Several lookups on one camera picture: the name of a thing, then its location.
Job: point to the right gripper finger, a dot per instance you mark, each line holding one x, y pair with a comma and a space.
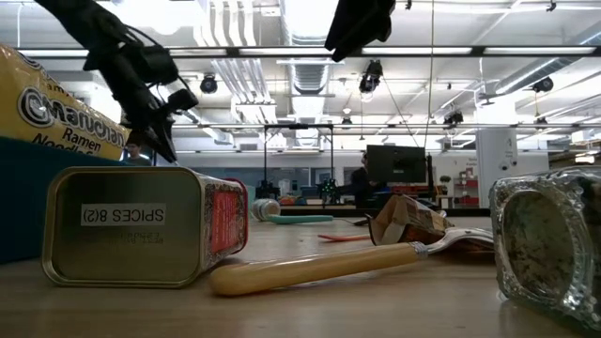
361, 23

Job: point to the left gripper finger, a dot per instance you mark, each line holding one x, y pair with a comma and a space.
136, 124
164, 138

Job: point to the yellow Maruchan ramen packet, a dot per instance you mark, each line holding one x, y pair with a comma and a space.
56, 117

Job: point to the small glass spice jar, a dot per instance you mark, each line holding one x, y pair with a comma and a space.
265, 210

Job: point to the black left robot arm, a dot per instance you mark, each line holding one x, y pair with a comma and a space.
80, 19

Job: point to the person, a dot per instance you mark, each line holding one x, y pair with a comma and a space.
361, 183
134, 159

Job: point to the black ceiling spotlight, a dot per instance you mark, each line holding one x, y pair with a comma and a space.
454, 118
543, 84
209, 84

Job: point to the red rectangular spice tin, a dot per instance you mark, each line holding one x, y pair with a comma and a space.
131, 235

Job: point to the dark teal plastic bin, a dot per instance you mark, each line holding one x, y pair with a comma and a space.
23, 211

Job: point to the black computer monitor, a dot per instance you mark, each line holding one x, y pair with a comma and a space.
396, 164

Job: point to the brown foil packet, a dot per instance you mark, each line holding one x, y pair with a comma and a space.
399, 216

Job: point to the square glass herb jar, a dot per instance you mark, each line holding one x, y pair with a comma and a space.
540, 244

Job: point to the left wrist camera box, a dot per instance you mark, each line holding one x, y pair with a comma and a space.
157, 63

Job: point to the black hanging camera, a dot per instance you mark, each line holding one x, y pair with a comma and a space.
371, 77

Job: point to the silver ventilation duct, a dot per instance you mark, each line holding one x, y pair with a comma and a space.
307, 77

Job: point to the black background rig frame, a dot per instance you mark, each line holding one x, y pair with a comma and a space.
298, 126

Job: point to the black aluminium rig frame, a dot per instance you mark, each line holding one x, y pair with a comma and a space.
305, 210

